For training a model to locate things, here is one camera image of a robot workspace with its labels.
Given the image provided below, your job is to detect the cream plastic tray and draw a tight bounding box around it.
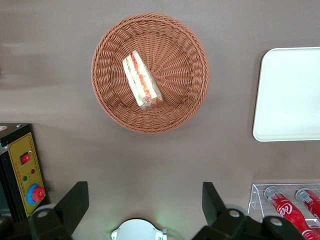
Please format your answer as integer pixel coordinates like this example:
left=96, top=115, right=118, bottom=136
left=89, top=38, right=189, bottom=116
left=252, top=46, right=320, bottom=143

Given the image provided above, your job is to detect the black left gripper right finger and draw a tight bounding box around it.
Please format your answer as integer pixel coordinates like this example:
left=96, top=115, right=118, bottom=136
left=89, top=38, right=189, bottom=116
left=191, top=181, right=306, bottom=240

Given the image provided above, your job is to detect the clear acrylic bottle holder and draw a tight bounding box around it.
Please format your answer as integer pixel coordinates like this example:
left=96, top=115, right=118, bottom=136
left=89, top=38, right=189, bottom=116
left=247, top=183, right=320, bottom=233

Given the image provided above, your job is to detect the round brown wicker basket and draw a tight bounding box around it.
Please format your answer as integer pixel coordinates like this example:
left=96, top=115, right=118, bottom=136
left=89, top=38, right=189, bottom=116
left=90, top=11, right=210, bottom=135

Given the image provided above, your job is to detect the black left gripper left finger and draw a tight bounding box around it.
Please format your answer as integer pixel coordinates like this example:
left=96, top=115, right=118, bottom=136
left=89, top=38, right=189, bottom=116
left=0, top=181, right=90, bottom=240

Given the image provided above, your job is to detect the black control box yellow panel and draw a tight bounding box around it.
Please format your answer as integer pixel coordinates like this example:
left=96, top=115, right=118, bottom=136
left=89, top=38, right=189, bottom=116
left=0, top=122, right=50, bottom=223

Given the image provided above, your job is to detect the red cola bottle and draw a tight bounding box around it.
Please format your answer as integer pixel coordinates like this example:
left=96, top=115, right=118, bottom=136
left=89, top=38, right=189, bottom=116
left=294, top=187, right=320, bottom=221
left=263, top=185, right=315, bottom=240

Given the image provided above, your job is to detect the triangle sandwich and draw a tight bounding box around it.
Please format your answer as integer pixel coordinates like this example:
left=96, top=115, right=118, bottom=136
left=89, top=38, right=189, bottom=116
left=121, top=49, right=164, bottom=111

